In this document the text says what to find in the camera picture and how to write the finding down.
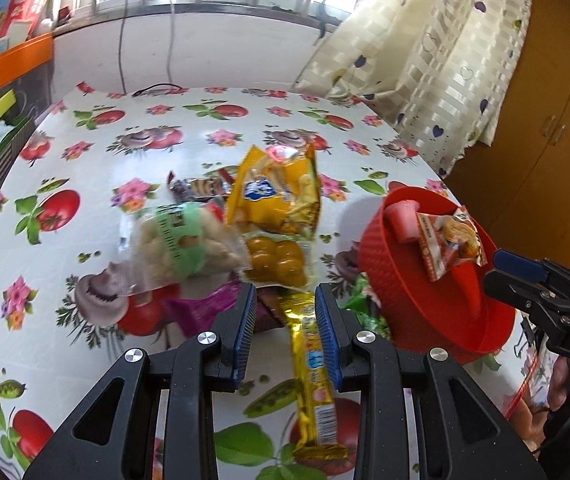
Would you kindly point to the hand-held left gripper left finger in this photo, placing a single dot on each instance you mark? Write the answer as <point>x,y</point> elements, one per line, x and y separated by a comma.
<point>245,330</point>

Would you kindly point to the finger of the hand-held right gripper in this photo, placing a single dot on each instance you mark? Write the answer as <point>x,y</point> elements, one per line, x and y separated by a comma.
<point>517,264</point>
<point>515,292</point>

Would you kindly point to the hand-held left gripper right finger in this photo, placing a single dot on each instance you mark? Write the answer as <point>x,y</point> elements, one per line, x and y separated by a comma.
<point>326,330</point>

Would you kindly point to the green snack bag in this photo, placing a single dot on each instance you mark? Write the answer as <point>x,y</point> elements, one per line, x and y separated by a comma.
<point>367,310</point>

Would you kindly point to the gold long snack bar packet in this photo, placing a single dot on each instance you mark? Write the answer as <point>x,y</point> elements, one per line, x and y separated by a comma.
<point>312,375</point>

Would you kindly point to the clear pack of yellow balls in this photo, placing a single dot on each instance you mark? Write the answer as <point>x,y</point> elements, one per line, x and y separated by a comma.
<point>277,259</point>

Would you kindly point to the red woven plastic basket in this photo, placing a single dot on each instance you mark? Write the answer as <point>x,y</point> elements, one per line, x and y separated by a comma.
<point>415,300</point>

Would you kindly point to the person's right hand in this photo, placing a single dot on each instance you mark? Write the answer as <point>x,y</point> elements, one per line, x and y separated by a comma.
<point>562,385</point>

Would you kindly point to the purple snack packet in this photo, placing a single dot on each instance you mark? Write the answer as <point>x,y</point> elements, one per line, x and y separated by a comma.
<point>205,305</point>

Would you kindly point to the orange and white snack packet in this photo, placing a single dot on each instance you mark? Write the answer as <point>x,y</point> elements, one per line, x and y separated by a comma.
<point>447,242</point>

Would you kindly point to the clear green-label snack bag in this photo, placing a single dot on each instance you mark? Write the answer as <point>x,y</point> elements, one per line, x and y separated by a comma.
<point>180,245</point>

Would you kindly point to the pink jelly cup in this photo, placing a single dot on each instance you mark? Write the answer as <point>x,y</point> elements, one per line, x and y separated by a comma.
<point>402,220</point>

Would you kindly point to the yellow snack bag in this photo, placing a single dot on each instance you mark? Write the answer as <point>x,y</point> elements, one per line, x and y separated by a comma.
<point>277,192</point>

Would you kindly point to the dark cookie packet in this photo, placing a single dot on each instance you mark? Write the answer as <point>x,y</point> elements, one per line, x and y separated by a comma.
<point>197,186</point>

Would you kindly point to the floral fruit print tablecloth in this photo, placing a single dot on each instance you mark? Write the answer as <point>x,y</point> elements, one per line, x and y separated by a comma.
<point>115,170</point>

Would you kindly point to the cream heart print curtain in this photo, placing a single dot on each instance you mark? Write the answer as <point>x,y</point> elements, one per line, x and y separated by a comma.
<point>440,50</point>

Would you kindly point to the black striped box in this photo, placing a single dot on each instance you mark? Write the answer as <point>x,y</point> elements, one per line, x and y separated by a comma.
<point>2,157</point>

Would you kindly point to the black window clamp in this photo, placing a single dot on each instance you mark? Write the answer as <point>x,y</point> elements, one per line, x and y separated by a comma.
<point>323,20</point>

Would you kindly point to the orange plastic shelf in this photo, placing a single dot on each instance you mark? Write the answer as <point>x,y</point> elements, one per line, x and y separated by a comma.
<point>5,67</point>

